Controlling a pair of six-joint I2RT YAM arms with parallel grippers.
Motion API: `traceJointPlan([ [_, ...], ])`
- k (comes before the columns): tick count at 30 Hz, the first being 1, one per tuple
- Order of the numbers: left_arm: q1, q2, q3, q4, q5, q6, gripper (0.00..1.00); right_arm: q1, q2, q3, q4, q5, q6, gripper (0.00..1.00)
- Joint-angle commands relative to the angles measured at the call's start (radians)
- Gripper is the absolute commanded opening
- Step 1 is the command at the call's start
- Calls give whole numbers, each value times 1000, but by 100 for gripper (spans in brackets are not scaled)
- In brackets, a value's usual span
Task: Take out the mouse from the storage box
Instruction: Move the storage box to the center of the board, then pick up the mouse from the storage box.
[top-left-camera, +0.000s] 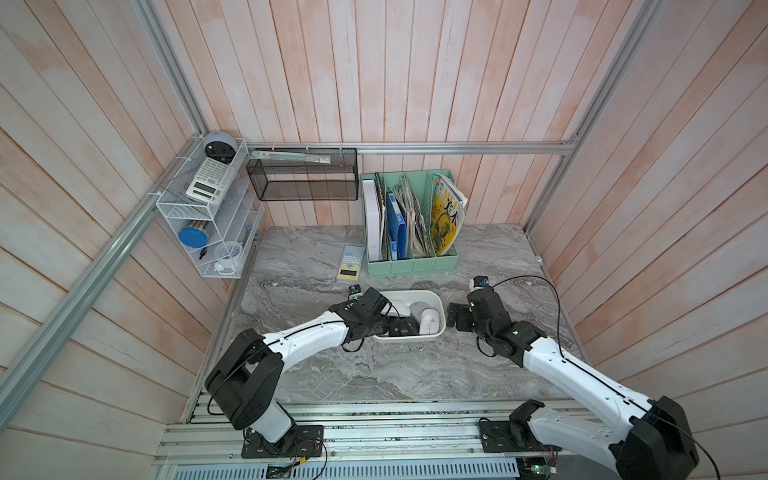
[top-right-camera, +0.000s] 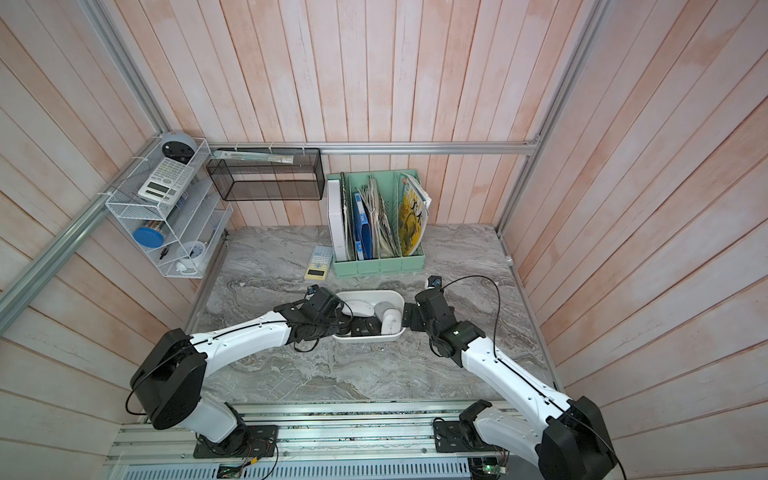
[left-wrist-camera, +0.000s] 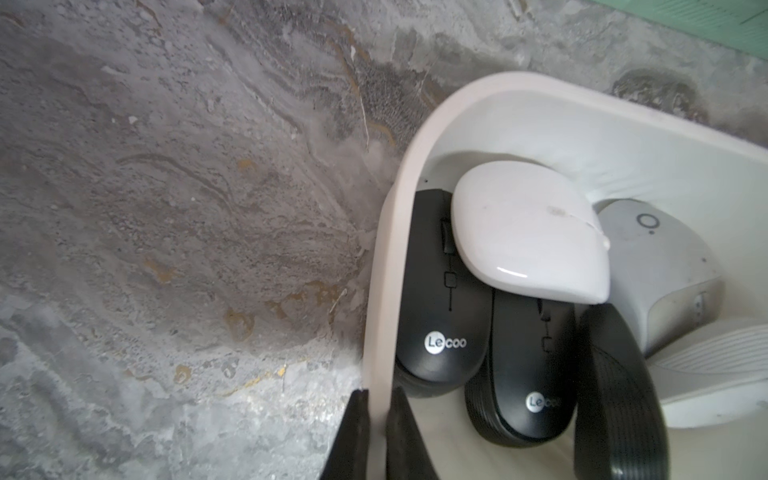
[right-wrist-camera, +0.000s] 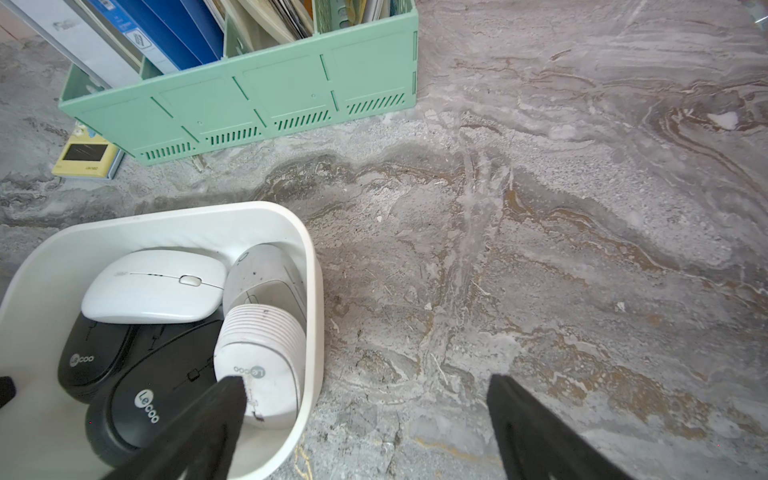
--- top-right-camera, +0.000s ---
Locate white storage box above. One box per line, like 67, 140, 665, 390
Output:
332, 290, 405, 343

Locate white mouse slim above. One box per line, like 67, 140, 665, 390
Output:
381, 308, 402, 335

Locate white mouse wide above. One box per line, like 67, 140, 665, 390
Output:
342, 299, 375, 318

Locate black mouse wide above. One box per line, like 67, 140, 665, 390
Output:
350, 316, 382, 337

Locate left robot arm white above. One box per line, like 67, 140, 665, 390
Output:
130, 286, 353, 450

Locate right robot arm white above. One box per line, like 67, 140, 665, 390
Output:
403, 288, 621, 479

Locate yellow blue calculator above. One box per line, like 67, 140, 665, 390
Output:
304, 245, 334, 281

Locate green file organizer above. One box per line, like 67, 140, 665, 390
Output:
328, 170, 426, 277

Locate newspapers in organizer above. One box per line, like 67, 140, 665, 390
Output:
361, 176, 399, 259

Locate blue folder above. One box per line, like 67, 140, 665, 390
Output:
353, 191, 373, 261

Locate yellow magazine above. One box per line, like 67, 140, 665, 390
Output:
397, 172, 432, 256

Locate white binder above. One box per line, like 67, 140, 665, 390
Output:
326, 179, 349, 262

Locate white ceramic cup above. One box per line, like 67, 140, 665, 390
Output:
175, 240, 206, 275

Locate paper pack on basket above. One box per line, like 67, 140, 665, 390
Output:
211, 150, 294, 165

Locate blue lid jar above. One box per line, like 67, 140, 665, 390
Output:
132, 220, 167, 249

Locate white calculator on shelf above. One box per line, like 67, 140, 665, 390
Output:
138, 157, 195, 205

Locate round white black clock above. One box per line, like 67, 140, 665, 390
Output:
160, 132, 198, 165

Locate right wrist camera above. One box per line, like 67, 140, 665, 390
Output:
426, 275, 443, 289

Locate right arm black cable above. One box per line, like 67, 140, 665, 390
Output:
440, 274, 503, 355

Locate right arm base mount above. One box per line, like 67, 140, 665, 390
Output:
432, 400, 502, 453

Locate black mesh wall basket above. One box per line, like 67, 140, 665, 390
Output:
206, 147, 325, 202

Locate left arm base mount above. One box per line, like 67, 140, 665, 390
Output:
192, 425, 279, 459

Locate white wire wall shelf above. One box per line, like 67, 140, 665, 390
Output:
106, 135, 233, 279

